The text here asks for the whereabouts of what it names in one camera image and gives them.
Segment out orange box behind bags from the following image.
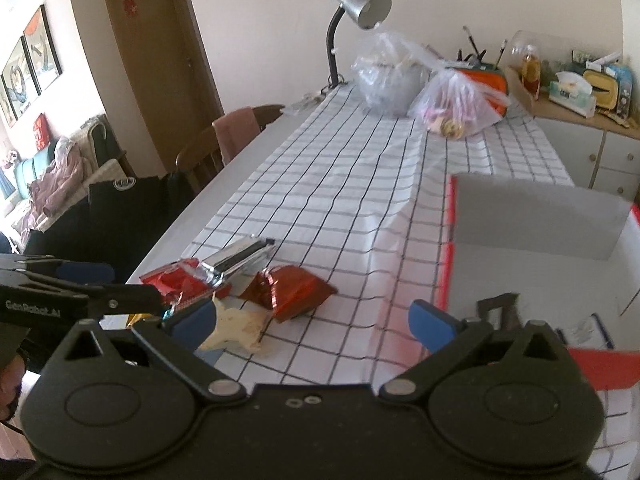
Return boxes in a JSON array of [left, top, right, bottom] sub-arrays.
[[442, 65, 510, 122]]

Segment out silver black snack packet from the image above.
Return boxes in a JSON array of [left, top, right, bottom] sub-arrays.
[[198, 235, 276, 286]]

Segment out sofa with clothes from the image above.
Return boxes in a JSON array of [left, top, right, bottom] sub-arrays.
[[1, 114, 131, 252]]

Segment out clear plastic bag grey contents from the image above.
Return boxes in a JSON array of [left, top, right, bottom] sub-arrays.
[[352, 30, 442, 117]]

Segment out red cardboard box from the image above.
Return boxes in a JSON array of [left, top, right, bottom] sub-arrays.
[[436, 174, 639, 390]]

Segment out clear plastic bag pink snacks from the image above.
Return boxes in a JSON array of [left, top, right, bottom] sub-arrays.
[[408, 68, 510, 140]]

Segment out pink cloth on chair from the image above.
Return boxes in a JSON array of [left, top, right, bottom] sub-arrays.
[[213, 107, 260, 166]]

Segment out wooden sideboard cabinet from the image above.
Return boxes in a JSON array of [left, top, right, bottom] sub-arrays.
[[504, 67, 639, 203]]

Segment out black bag on chair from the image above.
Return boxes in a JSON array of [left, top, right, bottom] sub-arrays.
[[23, 171, 194, 283]]

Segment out silver desk lamp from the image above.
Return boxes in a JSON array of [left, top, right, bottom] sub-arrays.
[[325, 0, 393, 90]]

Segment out yellow container on sideboard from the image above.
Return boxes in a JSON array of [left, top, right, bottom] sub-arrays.
[[582, 70, 620, 110]]

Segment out person left hand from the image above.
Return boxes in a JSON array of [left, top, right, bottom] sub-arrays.
[[0, 353, 26, 422]]

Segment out framed wall pictures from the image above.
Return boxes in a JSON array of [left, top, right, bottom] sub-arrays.
[[1, 3, 63, 128]]

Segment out brown wooden door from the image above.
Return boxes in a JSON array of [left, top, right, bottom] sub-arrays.
[[105, 0, 222, 171]]

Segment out wooden chair with pink cloth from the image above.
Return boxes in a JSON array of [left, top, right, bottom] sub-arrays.
[[176, 104, 284, 193]]

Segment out black white checkered tablecloth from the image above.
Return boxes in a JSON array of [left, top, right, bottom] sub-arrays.
[[179, 81, 640, 480]]

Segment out amber bottle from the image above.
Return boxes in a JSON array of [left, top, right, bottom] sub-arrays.
[[521, 44, 541, 96]]

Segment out tissue box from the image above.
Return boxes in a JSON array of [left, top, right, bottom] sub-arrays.
[[548, 72, 597, 119]]

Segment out dark red foil snack bag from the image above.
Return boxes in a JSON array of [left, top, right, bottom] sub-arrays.
[[240, 266, 337, 323]]

